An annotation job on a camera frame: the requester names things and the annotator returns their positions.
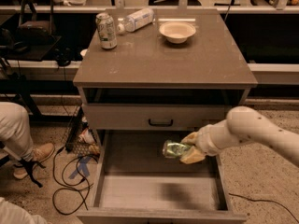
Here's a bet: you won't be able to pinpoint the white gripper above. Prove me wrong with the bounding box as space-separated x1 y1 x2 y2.
180 121 231 164

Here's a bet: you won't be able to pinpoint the green can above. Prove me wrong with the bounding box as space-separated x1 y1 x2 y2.
163 140 191 159

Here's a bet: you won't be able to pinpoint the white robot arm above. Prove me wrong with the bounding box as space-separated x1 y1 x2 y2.
181 106 299 166

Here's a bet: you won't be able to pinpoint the open grey drawer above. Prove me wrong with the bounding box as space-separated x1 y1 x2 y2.
77 131 246 224

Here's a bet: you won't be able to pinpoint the grey drawer cabinet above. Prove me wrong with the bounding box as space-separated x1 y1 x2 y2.
72 7 259 224

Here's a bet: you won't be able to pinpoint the upright white soda can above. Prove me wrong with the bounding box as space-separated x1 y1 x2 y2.
95 12 117 49

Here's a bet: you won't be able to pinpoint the white paper bowl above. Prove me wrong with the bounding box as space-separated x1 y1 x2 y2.
159 21 196 44

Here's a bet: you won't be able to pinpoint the clear plastic water bottle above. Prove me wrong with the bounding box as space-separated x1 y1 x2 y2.
117 8 154 35

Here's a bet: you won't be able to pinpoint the tan shoe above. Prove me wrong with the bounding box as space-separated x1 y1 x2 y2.
13 143 55 179

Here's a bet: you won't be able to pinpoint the person leg beige trousers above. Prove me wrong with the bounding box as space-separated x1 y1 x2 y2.
0 102 33 161

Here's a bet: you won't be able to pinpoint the black bag on shelf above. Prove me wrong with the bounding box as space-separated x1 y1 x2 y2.
16 0 55 46

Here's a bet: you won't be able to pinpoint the black floor cable right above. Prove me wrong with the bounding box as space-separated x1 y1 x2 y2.
229 192 299 223

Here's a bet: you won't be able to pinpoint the black floor cable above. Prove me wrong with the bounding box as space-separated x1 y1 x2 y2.
51 147 100 217
229 192 299 223

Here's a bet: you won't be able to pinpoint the closed drawer with black handle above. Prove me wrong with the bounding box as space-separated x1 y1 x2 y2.
82 104 232 131

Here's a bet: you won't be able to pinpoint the wire basket with items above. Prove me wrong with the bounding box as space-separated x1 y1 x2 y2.
62 108 100 156

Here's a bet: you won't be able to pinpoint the black floor cable left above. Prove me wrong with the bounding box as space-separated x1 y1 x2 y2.
51 147 100 217

